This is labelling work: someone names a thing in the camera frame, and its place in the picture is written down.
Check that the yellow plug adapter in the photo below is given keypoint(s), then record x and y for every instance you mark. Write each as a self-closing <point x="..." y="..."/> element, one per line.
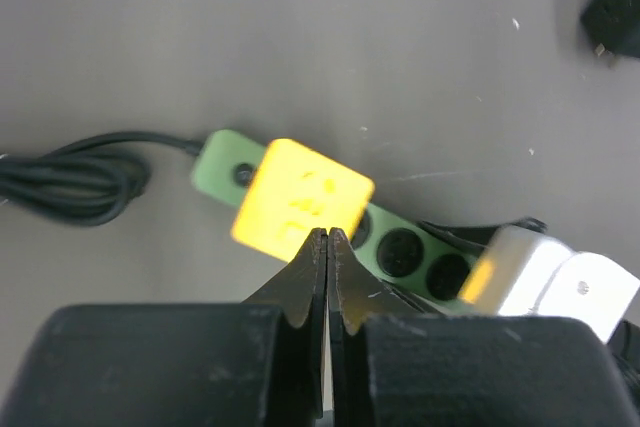
<point x="295" y="190"/>

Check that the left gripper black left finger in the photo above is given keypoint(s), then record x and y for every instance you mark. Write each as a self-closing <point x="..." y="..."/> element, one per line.
<point x="299" y="291"/>

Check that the green power strip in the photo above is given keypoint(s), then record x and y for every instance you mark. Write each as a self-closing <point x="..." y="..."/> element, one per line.
<point x="389" y="246"/>

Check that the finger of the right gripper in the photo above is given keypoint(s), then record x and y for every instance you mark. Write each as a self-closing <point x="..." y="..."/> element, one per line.
<point x="477" y="238"/>

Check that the black plug adapter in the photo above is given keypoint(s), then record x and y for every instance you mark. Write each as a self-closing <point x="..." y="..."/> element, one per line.
<point x="613" y="27"/>

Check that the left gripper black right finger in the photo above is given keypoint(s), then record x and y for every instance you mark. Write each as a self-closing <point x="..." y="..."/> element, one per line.
<point x="353" y="295"/>

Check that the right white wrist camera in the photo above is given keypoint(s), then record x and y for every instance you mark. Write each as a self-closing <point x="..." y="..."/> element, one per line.
<point x="526" y="273"/>

